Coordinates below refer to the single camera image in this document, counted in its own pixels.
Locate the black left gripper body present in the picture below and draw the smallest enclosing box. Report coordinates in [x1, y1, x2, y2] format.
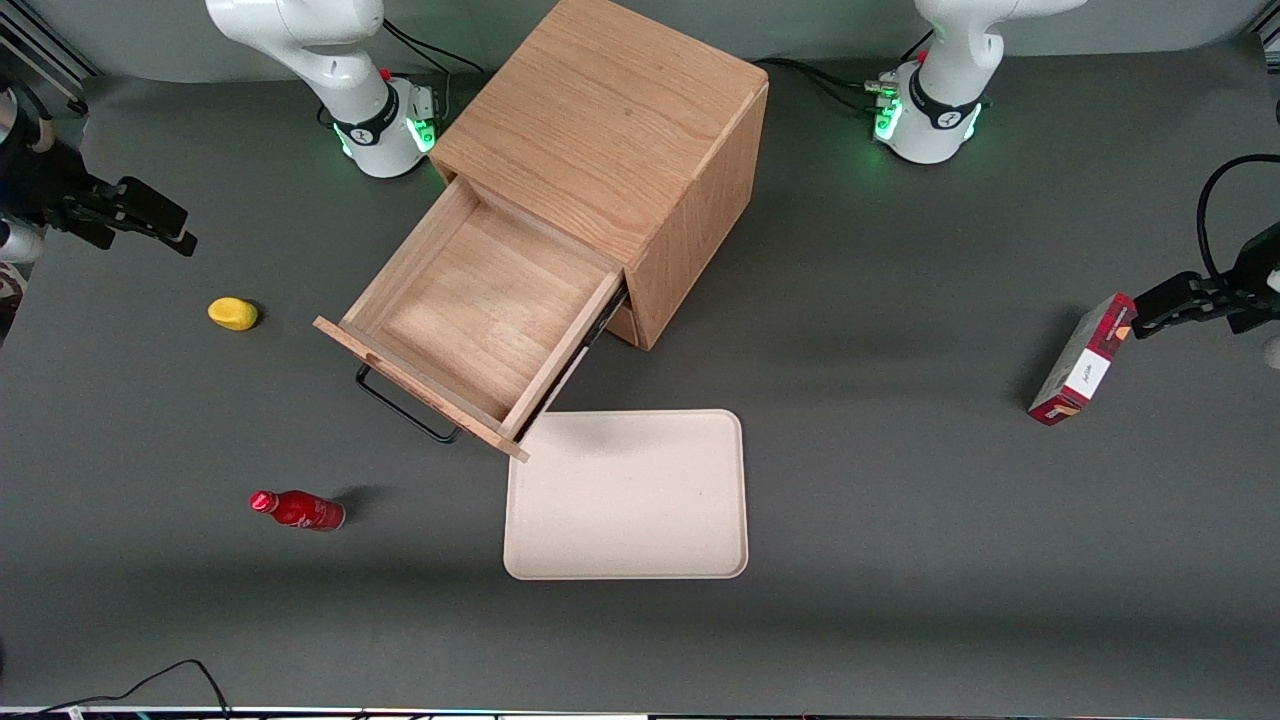
[1198, 222, 1280, 336]

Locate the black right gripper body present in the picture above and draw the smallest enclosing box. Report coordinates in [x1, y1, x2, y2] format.
[0, 130, 121, 229]

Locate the wooden drawer with light interior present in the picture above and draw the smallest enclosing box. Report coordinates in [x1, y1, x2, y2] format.
[313, 175, 631, 463]

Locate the wooden drawer cabinet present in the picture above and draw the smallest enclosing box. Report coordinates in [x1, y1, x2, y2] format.
[430, 0, 771, 351]

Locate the wooden drawer front panel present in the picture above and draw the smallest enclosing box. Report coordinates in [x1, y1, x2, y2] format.
[603, 298, 646, 349]

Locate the red and white carton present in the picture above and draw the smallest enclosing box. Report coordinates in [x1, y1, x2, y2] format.
[1028, 292, 1139, 427]

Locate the yellow lemon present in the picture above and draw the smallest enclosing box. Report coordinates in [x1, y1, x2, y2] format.
[207, 297, 260, 332]

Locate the red bottle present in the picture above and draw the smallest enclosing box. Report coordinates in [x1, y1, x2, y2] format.
[249, 489, 347, 532]

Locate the beige rectangular tray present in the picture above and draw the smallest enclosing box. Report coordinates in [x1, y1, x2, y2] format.
[503, 408, 750, 581]

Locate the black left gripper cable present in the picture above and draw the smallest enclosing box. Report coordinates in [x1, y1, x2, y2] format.
[1196, 154, 1280, 286]

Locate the black right arm base cable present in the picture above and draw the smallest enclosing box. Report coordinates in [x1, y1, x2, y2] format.
[383, 18, 487, 113]

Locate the black arm base cable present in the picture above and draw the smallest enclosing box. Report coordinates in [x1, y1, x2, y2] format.
[383, 18, 487, 113]
[800, 65, 881, 114]
[753, 57, 886, 96]

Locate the black metal drawer handle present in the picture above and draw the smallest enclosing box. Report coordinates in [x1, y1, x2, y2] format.
[355, 365, 463, 445]

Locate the black left arm base cable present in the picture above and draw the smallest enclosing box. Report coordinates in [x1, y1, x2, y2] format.
[753, 57, 886, 96]
[800, 65, 881, 114]

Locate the thin black table cable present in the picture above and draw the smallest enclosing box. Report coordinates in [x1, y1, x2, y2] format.
[35, 659, 233, 719]

